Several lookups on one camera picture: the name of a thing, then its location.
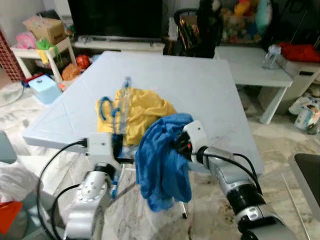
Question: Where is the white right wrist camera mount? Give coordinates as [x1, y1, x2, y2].
[182, 120, 210, 151]

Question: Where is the low white table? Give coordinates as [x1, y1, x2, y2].
[214, 46, 295, 125]

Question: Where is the clear water bottle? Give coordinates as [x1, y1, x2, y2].
[265, 44, 282, 70]

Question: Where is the orange toy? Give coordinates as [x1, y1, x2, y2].
[62, 64, 82, 82]

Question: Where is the yellow t-shirt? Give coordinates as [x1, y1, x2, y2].
[97, 87, 177, 146]

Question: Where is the green toy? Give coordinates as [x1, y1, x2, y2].
[36, 39, 55, 51]

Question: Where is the black office chair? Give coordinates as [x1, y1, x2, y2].
[172, 7, 223, 58]

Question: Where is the white television bench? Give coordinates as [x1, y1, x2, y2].
[75, 36, 166, 55]

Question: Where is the small white side table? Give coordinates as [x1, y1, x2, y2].
[11, 37, 76, 83]

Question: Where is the pink toy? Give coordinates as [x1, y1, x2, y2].
[15, 31, 37, 50]

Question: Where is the red folded cloth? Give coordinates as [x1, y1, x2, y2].
[280, 42, 320, 63]

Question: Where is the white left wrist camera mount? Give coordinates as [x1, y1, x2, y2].
[86, 131, 117, 163]

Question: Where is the light blue plastic stool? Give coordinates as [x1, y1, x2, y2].
[27, 75, 63, 106]

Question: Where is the orange cloth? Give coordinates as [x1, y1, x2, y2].
[0, 200, 23, 235]

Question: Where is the white waste bin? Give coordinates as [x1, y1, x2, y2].
[287, 60, 320, 113]

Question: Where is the red ball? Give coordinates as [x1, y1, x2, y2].
[76, 54, 91, 70]

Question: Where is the pale blue child chair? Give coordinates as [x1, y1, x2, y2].
[0, 130, 16, 166]

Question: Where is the blue shirt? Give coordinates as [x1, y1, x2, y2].
[135, 113, 195, 212]

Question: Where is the black television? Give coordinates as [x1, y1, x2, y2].
[67, 0, 165, 41]

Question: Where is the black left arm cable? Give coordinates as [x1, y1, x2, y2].
[36, 140, 91, 240]

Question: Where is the cardboard box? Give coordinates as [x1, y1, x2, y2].
[22, 15, 66, 46]

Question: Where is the printed plastic bag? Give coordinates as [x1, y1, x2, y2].
[295, 97, 320, 133]

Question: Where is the white folding table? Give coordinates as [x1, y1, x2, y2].
[22, 50, 265, 220]

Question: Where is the blue plastic hanger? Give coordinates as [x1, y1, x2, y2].
[97, 76, 135, 200]

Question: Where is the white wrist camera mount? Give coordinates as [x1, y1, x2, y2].
[86, 131, 117, 163]
[182, 120, 210, 151]

